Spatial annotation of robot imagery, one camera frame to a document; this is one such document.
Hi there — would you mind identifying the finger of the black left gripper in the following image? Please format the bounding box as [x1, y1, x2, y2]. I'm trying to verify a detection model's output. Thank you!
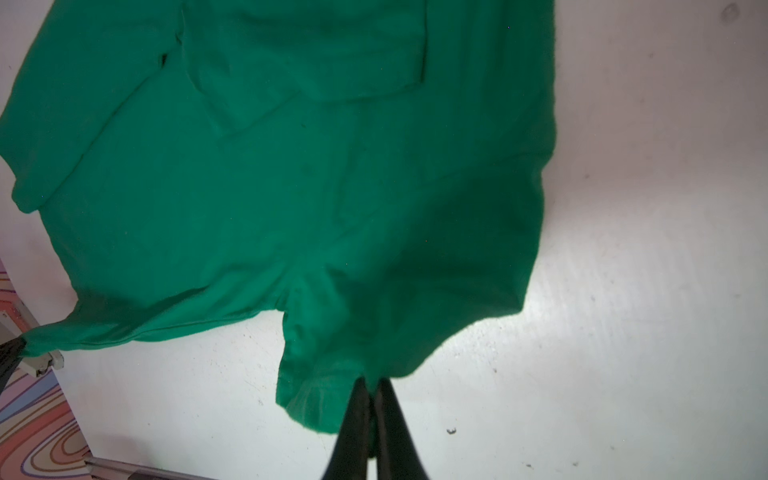
[0, 337, 26, 392]

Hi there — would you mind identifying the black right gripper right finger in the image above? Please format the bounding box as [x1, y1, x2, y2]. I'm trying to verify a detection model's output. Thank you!
[373, 379, 428, 480]

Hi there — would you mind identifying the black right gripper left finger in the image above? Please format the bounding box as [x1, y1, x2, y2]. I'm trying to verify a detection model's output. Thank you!
[322, 377, 372, 480]

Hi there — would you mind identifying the green t shirt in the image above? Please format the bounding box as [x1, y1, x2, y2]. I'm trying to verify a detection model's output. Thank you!
[1, 1, 556, 433]

